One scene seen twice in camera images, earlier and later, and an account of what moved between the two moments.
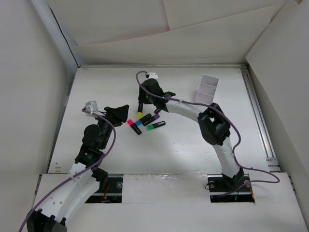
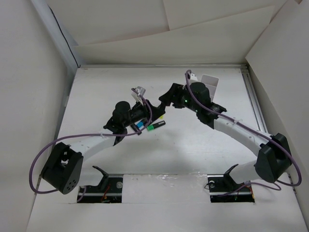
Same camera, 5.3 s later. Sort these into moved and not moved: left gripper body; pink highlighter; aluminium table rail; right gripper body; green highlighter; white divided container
Moved: right gripper body; left gripper body
Not moved: green highlighter; aluminium table rail; pink highlighter; white divided container
